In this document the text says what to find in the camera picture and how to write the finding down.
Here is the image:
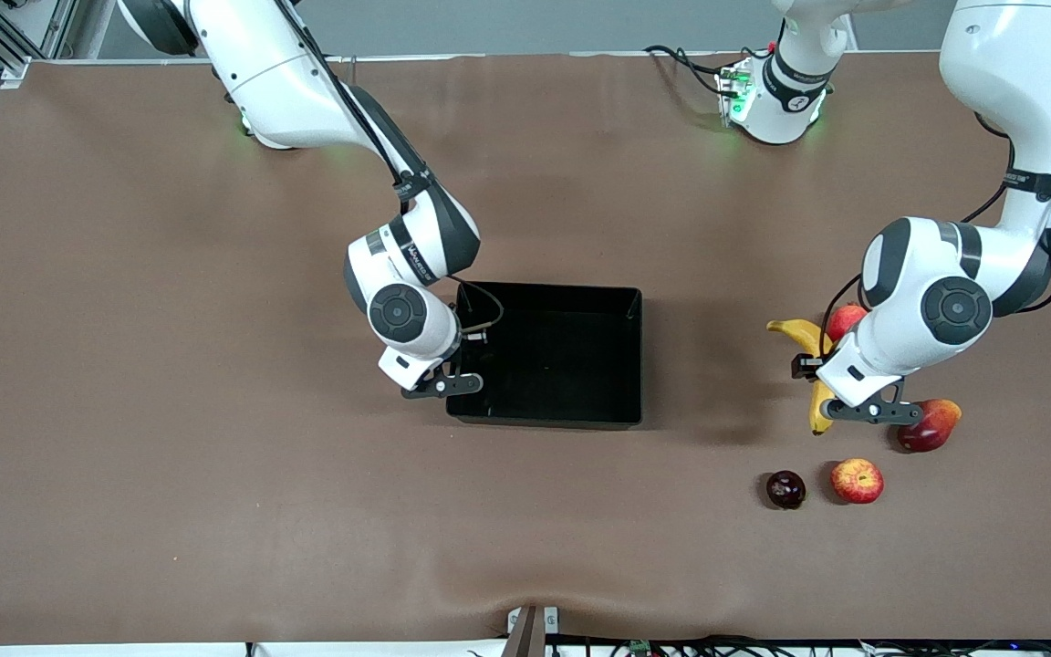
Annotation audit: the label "grey metal bracket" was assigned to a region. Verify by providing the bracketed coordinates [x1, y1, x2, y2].
[507, 606, 561, 636]

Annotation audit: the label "dark purple plum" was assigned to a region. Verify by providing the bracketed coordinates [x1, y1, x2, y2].
[766, 470, 806, 510]

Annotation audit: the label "black left base cables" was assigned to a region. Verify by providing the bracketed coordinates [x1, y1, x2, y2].
[644, 44, 741, 97]

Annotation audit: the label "yellow banana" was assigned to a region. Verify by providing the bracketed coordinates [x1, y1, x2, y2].
[766, 318, 837, 436]

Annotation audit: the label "black rectangular plastic box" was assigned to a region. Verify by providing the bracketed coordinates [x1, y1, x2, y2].
[446, 281, 644, 430]

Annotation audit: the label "red pomegranate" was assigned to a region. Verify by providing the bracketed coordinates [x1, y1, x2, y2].
[825, 304, 870, 343]

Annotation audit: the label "red yellow mango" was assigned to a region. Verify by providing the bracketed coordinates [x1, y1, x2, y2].
[897, 399, 963, 454]

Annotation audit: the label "brown table mat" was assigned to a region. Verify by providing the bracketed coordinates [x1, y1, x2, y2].
[0, 50, 1051, 644]

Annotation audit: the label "aluminium frame profiles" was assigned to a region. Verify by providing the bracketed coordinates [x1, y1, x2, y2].
[0, 0, 116, 78]

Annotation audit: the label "red yellow apple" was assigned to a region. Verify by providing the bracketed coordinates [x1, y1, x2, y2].
[831, 458, 885, 505]

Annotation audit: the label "tangled black cables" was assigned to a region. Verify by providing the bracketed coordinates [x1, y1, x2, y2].
[466, 634, 1051, 657]

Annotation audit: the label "brown camera post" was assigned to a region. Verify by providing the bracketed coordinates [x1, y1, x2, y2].
[502, 606, 546, 657]

